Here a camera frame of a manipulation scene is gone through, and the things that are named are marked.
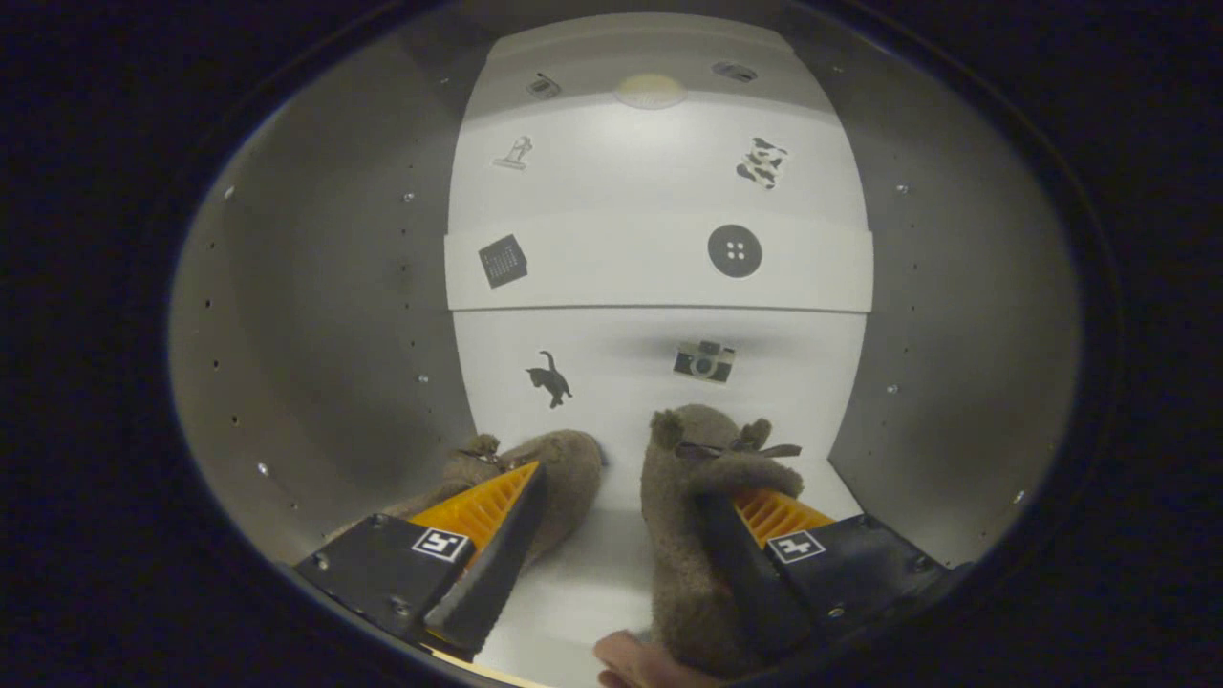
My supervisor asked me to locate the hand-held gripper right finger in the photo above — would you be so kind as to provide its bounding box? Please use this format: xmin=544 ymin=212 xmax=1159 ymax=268
xmin=702 ymin=487 xmax=966 ymax=662

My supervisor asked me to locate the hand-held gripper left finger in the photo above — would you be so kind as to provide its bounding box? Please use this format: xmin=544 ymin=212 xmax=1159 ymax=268
xmin=291 ymin=461 xmax=550 ymax=661

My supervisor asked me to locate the brown fuzzy shoe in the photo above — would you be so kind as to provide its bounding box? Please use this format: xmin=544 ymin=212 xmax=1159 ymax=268
xmin=377 ymin=430 xmax=606 ymax=567
xmin=640 ymin=403 xmax=805 ymax=681

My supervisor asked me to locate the grey shoe cabinet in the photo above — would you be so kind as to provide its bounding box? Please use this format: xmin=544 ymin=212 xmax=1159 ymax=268
xmin=170 ymin=10 xmax=1082 ymax=685

